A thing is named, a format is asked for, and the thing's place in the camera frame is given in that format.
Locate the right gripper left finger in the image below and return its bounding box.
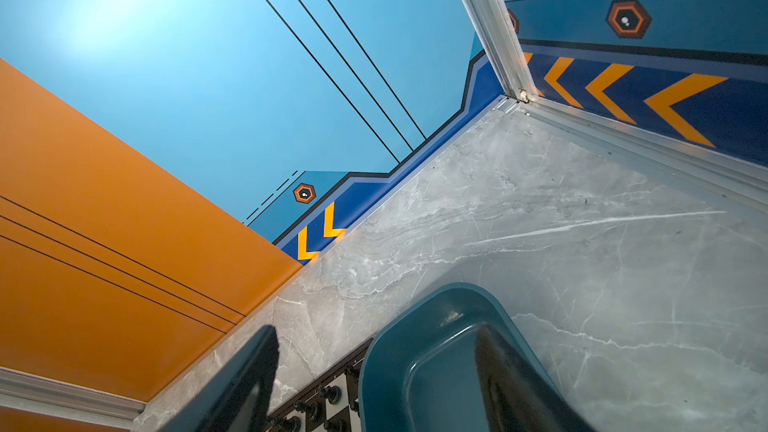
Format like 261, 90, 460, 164
162, 325, 279, 431

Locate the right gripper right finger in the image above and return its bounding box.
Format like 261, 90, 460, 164
475, 326, 594, 431

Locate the black white chess board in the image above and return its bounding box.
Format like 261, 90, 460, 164
263, 338, 373, 432

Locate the teal plastic tray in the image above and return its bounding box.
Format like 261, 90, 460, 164
359, 283, 553, 431

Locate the aluminium corner post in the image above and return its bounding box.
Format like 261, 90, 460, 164
461, 0, 539, 103

